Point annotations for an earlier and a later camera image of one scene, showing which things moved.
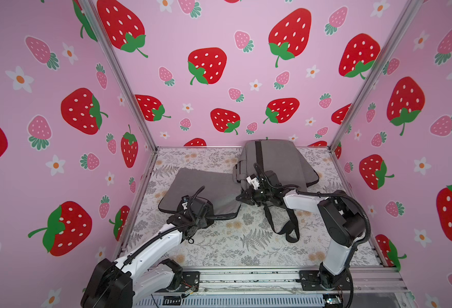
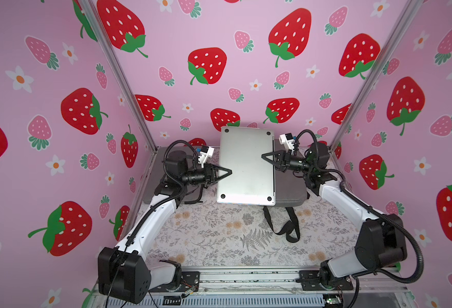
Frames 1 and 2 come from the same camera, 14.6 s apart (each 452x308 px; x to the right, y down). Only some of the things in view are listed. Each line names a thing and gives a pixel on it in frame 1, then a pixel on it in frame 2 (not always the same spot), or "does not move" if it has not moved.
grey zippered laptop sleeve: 221,189 → 194,192
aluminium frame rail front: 286,287 does not move
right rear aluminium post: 400,27 does not move
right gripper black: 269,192 → 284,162
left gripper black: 203,222 → 208,171
